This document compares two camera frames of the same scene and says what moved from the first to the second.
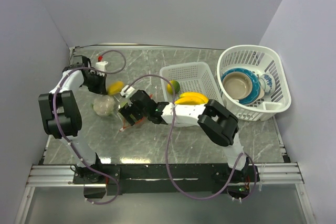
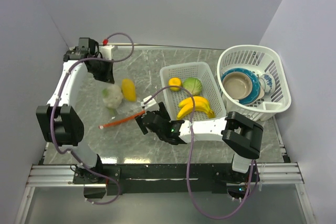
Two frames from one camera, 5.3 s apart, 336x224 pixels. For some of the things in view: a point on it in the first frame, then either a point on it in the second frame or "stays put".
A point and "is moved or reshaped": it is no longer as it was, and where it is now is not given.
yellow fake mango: (115, 88) is moved or reshaped
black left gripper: (102, 88) to (108, 76)
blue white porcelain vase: (267, 83) stays put
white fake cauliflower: (104, 105) to (112, 96)
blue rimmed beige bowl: (241, 84) stays put
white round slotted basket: (253, 82) stays put
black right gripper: (127, 110) to (162, 112)
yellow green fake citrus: (177, 87) is moved or reshaped
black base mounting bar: (167, 178) stays put
